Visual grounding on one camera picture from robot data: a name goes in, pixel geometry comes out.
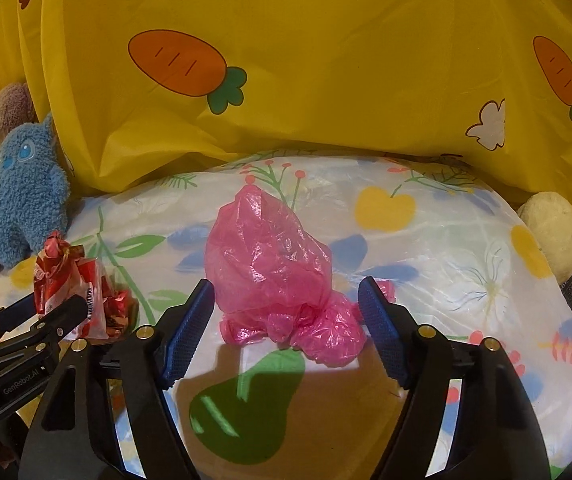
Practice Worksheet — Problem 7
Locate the yellow carrot-print curtain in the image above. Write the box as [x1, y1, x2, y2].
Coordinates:
[0, 0, 572, 291]

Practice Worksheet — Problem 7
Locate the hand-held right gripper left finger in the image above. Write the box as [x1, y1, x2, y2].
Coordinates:
[18, 278, 217, 480]

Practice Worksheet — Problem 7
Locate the cream plush toy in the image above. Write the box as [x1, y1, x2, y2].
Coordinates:
[518, 191, 572, 283]

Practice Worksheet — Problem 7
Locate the pink plastic bag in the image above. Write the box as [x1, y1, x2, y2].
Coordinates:
[205, 184, 397, 366]

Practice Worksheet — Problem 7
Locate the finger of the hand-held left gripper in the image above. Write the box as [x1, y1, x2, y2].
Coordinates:
[0, 293, 40, 332]
[36, 295, 90, 347]

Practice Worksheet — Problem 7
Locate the brown teddy bear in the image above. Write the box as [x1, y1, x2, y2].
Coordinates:
[0, 82, 42, 273]

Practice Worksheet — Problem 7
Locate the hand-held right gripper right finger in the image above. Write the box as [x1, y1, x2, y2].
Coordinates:
[358, 275, 556, 480]

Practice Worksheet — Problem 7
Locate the floral plastic tablecloth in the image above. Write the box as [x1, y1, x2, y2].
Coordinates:
[0, 152, 572, 480]

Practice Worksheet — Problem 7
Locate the blue plush toy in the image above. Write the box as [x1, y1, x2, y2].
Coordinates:
[0, 112, 74, 268]

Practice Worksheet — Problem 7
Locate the red wrapper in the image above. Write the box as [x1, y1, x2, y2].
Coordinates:
[33, 230, 139, 343]

